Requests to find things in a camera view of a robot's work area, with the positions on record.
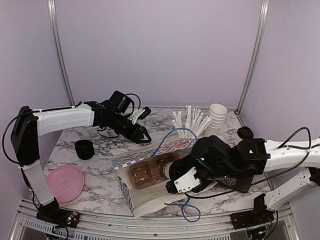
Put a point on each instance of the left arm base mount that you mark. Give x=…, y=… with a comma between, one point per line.
x=52, y=213

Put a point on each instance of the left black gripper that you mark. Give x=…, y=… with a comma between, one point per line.
x=140, y=130

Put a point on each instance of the black floral square dish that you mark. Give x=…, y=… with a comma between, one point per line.
x=235, y=182

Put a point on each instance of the brown cardboard cup carrier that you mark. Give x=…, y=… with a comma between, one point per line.
x=146, y=173

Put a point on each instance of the stack of black cup lids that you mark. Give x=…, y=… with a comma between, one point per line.
x=84, y=149

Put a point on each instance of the aluminium frame post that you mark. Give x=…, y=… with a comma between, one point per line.
x=260, y=33
x=59, y=50

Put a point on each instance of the stack of white paper cups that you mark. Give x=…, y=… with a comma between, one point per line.
x=217, y=114

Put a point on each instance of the blue checkered paper bag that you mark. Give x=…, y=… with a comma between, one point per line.
x=154, y=198

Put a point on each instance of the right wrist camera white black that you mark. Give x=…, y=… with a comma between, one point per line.
x=184, y=183

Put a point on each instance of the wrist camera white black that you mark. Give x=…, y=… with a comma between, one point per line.
x=184, y=183
x=139, y=114

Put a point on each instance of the black plastic cup lid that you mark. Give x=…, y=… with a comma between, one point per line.
x=245, y=132

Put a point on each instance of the left aluminium frame post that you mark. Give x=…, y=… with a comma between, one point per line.
x=59, y=50

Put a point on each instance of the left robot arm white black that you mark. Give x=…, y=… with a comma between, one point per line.
x=30, y=126

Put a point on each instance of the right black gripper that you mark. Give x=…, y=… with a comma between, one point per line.
x=190, y=157

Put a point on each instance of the right aluminium frame post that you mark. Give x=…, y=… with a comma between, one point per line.
x=260, y=33

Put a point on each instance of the white wrapped straws bundle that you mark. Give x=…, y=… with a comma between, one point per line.
x=195, y=122

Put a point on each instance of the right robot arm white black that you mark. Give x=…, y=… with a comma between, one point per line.
x=257, y=156

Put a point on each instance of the pink plastic plate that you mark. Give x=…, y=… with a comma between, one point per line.
x=66, y=183

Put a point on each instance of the aluminium front rail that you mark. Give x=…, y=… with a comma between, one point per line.
x=98, y=226

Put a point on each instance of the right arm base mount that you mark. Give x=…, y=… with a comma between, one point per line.
x=258, y=215

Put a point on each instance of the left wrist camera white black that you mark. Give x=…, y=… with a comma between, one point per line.
x=139, y=114

